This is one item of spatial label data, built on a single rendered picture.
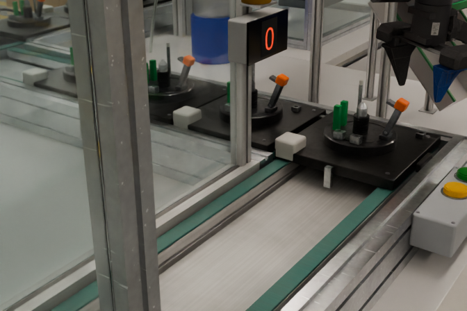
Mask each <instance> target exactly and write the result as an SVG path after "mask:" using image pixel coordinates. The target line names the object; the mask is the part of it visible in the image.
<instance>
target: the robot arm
mask: <svg viewBox="0 0 467 311"><path fill-rule="evenodd" d="M371 1H372V2H373V3H387V2H409V1H410V0H371ZM452 1H453V0H415V3H414V6H409V8H408V12H409V13H411V14H413V17H412V23H411V24H408V23H406V22H403V21H396V22H388V23H383V24H381V25H380V26H379V27H378V28H377V32H376V38H377V39H378V40H381V41H383V42H385V43H382V47H384V49H385V51H386V53H387V56H388V58H389V60H390V62H391V65H392V67H393V71H394V73H395V77H396V78H397V81H398V85H399V86H403V85H405V82H406V79H407V74H408V69H409V62H410V57H411V54H412V52H413V50H414V49H415V48H416V47H420V48H421V49H424V50H427V51H430V52H432V53H435V54H437V55H440V57H439V63H440V64H439V65H433V81H434V102H435V103H438V102H441V100H442V98H443V97H444V95H445V93H446V92H447V91H448V88H449V87H450V85H451V84H452V82H453V80H454V79H455V78H456V77H457V75H458V74H459V73H460V72H462V71H464V70H467V22H464V21H462V20H460V19H457V15H458V14H459V12H458V11H457V10H456V9H454V8H452ZM455 40H459V41H462V43H464V44H462V45H457V46H453V47H451V46H448V45H446V44H445V42H448V41H449V42H454V41H455ZM433 46H434V47H433Z"/></svg>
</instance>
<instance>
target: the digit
mask: <svg viewBox="0 0 467 311"><path fill-rule="evenodd" d="M275 51H277V17H273V18H271V19H268V20H265V21H263V22H262V25H261V57H264V56H267V55H269V54H271V53H274V52H275Z"/></svg>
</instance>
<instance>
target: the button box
mask: <svg viewBox="0 0 467 311"><path fill-rule="evenodd" d="M459 168H460V167H454V168H453V169H452V171H451V172H450V173H449V174H448V175H447V176H446V177H445V178H444V179H443V180H442V181H441V183H440V184H439V185H438V186H437V187H436V188H435V189H434V191H433V192H432V193H431V194H430V195H429V196H428V197H427V198H426V199H425V200H424V201H423V203H422V204H421V205H420V206H419V207H418V208H417V210H416V211H415V212H414V213H413V216H412V222H411V233H410V239H409V244H410V245H412V246H415V247H418V248H420V249H424V250H426V251H431V252H433V253H437V254H439V255H443V256H445V257H448V258H451V257H452V256H453V255H454V253H455V252H456V250H457V249H458V248H459V246H460V245H461V243H462V242H463V241H464V239H465V238H466V236H467V196H466V197H463V198H455V197H451V196H448V195H447V194H445V193H444V192H443V186H444V185H445V184H446V183H449V182H458V183H463V184H464V185H466V186H467V181H464V180H461V179H459V178H458V177H457V170H458V169H459Z"/></svg>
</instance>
